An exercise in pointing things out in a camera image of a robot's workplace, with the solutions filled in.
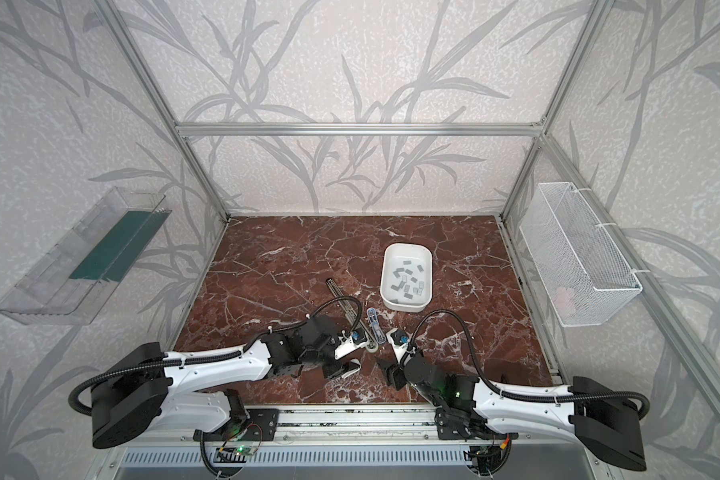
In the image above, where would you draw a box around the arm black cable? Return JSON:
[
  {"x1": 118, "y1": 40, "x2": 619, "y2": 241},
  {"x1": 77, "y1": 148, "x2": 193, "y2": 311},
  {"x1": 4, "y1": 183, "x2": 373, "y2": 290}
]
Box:
[
  {"x1": 67, "y1": 295, "x2": 365, "y2": 417},
  {"x1": 407, "y1": 308, "x2": 651, "y2": 421}
]

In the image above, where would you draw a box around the clear wall shelf green mat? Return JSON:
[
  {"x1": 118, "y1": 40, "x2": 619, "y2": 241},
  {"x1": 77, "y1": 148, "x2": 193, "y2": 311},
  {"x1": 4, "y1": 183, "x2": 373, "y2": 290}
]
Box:
[{"x1": 0, "y1": 187, "x2": 172, "y2": 326}]

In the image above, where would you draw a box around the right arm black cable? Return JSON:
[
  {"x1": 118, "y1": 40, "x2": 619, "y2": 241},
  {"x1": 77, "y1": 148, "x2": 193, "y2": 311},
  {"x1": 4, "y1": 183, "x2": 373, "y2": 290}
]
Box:
[{"x1": 407, "y1": 308, "x2": 651, "y2": 421}]

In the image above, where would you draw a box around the white plastic tray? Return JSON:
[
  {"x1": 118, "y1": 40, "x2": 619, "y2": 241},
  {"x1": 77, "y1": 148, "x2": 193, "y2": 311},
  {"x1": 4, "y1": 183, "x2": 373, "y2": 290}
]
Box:
[{"x1": 380, "y1": 243, "x2": 433, "y2": 313}]

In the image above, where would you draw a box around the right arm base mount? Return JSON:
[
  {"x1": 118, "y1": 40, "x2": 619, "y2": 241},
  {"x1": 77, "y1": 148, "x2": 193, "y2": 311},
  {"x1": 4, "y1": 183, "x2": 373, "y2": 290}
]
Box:
[{"x1": 434, "y1": 407, "x2": 519, "y2": 441}]

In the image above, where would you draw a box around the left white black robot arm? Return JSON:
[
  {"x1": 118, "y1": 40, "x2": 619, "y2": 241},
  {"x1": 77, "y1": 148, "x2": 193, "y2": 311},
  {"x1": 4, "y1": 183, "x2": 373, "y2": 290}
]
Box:
[{"x1": 68, "y1": 315, "x2": 368, "y2": 449}]

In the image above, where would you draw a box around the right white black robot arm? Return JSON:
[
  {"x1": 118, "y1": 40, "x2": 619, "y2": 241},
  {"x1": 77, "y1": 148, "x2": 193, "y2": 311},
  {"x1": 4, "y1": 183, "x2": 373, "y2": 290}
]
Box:
[{"x1": 377, "y1": 353, "x2": 647, "y2": 472}]

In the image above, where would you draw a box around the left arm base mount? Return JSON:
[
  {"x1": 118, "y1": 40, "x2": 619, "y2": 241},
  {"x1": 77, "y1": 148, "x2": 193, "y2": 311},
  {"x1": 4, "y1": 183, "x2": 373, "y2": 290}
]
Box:
[{"x1": 192, "y1": 408, "x2": 280, "y2": 442}]

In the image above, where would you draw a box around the white wire mesh basket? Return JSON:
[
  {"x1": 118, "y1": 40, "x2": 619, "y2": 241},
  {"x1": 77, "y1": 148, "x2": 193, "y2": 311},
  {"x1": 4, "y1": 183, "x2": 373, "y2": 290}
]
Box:
[{"x1": 520, "y1": 182, "x2": 643, "y2": 328}]

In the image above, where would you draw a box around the grey white large stapler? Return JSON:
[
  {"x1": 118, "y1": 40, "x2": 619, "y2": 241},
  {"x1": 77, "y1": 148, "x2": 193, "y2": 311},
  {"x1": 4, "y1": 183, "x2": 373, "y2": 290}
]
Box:
[{"x1": 325, "y1": 278, "x2": 379, "y2": 353}]

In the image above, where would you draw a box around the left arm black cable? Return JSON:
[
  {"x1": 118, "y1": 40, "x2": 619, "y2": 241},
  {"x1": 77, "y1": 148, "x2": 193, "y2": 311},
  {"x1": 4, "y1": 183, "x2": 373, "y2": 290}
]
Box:
[{"x1": 67, "y1": 295, "x2": 365, "y2": 417}]

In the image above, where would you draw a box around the aluminium front rail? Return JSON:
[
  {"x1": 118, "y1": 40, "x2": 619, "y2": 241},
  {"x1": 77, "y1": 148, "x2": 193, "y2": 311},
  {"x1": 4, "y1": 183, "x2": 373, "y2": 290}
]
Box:
[{"x1": 101, "y1": 404, "x2": 607, "y2": 448}]

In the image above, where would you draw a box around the green circuit board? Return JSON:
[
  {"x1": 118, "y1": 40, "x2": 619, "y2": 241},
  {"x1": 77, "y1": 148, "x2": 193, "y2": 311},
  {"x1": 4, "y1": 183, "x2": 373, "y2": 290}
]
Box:
[{"x1": 214, "y1": 445, "x2": 259, "y2": 464}]

